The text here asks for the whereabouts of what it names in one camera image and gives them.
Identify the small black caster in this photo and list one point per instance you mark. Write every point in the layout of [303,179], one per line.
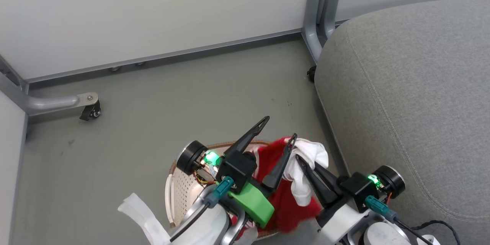
[312,74]

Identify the white fabric strip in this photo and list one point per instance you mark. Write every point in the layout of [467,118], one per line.
[141,214]

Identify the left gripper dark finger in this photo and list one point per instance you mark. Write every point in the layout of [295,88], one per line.
[281,164]
[247,139]

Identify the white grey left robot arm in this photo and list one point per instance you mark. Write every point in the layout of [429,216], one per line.
[208,226]

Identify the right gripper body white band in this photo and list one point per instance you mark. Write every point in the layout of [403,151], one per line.
[360,191]

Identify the grey upright partition post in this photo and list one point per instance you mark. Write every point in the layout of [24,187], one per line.
[312,26]

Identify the grey partition base rail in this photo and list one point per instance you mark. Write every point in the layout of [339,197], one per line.
[153,58]

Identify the red and white garment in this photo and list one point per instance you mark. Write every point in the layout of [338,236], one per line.
[283,206]

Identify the grey curved partition leg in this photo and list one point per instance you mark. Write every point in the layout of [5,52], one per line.
[49,103]

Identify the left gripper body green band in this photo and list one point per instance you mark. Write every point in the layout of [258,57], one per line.
[237,170]

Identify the grey fabric sofa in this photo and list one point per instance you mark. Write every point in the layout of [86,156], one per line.
[421,103]

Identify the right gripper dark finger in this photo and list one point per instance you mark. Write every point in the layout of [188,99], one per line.
[319,189]
[332,179]

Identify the cream perforated laundry basket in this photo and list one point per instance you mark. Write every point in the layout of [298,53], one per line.
[183,195]

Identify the black caster wheel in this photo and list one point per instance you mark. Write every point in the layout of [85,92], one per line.
[90,113]

